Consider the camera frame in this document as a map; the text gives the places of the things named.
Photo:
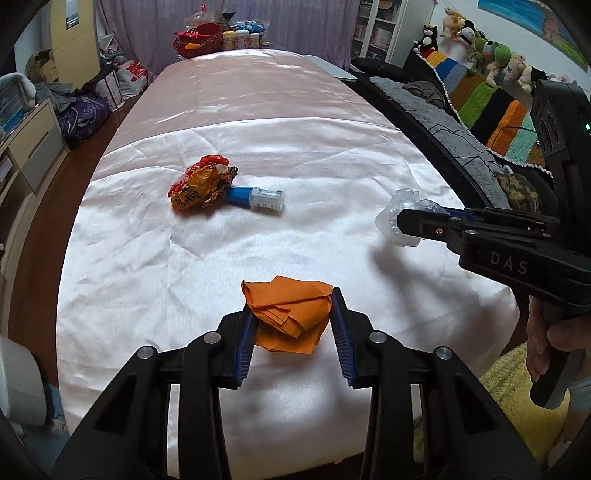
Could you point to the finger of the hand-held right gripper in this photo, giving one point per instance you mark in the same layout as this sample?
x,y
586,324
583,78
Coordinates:
x,y
508,221
425,224

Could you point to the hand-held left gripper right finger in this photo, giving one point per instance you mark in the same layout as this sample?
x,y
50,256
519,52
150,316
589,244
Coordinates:
x,y
344,341

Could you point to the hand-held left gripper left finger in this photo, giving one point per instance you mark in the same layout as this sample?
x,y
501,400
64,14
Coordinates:
x,y
243,341

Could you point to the orange paper napkin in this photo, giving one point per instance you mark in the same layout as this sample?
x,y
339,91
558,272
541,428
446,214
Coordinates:
x,y
288,314

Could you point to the white bin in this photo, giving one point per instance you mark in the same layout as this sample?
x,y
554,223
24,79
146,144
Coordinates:
x,y
21,374

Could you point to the person's right hand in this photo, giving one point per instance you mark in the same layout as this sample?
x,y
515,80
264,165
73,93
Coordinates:
x,y
535,341

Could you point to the camouflage cushion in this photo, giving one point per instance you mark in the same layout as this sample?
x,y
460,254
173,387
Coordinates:
x,y
519,191

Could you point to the grey fluffy blanket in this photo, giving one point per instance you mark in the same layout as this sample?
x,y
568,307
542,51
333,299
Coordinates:
x,y
438,127

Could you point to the striped crochet blanket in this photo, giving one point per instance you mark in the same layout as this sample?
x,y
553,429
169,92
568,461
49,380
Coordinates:
x,y
489,110

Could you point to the yellow fluffy rug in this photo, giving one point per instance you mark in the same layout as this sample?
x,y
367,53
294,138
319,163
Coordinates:
x,y
508,383

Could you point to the dark green cloth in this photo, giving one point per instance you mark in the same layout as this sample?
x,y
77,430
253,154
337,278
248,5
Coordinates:
x,y
425,91

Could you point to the small blue white bottle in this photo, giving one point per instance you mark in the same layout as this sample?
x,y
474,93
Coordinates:
x,y
256,198

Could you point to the red orange snack wrapper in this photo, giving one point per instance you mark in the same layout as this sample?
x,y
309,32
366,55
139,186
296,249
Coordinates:
x,y
201,184

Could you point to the black sofa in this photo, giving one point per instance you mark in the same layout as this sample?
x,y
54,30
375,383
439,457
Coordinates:
x,y
374,69

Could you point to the row of hanging plush toys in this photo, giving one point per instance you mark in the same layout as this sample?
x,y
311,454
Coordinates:
x,y
494,53

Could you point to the pink satin tablecloth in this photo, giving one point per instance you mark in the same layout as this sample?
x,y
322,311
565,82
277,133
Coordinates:
x,y
277,129

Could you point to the black white cat plush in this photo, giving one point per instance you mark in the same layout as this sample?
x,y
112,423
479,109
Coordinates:
x,y
427,39

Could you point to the white bookshelf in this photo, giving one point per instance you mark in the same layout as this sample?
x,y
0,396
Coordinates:
x,y
381,32

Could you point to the purple sheer curtain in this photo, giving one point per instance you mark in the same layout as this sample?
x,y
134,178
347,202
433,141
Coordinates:
x,y
300,23

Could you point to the white canister yellow label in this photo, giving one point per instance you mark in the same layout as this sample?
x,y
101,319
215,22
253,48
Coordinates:
x,y
242,41
255,41
229,42

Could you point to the blue wipes pack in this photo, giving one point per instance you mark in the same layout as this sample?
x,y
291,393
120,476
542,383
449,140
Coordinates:
x,y
251,26

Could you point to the purple bag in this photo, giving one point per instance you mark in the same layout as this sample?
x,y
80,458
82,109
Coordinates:
x,y
81,117

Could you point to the wooden cabinet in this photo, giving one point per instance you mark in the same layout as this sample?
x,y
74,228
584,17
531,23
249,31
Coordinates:
x,y
37,152

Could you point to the white red printed shopping bag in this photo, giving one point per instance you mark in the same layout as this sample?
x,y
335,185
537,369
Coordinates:
x,y
134,76

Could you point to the red basket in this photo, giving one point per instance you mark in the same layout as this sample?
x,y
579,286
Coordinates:
x,y
198,41

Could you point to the clear plastic gift bag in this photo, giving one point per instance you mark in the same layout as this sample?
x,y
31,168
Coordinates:
x,y
201,14

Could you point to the grey clothes pile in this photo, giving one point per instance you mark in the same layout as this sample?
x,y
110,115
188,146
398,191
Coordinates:
x,y
53,92

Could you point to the white blue storage bag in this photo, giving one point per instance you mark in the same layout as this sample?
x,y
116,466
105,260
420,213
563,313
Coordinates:
x,y
11,97

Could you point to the beige floor air conditioner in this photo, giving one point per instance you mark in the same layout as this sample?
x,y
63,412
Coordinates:
x,y
74,46

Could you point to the cardboard box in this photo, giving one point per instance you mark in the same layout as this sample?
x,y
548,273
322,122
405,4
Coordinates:
x,y
41,64

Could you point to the landscape wall painting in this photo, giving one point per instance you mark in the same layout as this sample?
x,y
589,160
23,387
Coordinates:
x,y
531,14

